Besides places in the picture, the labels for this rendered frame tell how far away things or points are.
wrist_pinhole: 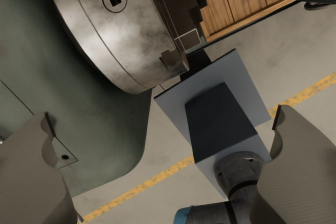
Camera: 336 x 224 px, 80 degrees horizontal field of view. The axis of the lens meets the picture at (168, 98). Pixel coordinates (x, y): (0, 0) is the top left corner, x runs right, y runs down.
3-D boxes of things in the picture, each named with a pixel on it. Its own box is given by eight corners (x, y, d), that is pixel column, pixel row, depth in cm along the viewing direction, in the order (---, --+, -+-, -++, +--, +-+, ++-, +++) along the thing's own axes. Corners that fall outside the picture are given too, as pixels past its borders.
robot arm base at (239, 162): (272, 174, 62) (289, 204, 54) (227, 192, 66) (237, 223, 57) (253, 143, 56) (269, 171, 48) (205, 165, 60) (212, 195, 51)
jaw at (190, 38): (153, 24, 42) (168, 68, 36) (142, 5, 38) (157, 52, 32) (202, -2, 40) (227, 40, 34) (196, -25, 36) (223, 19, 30)
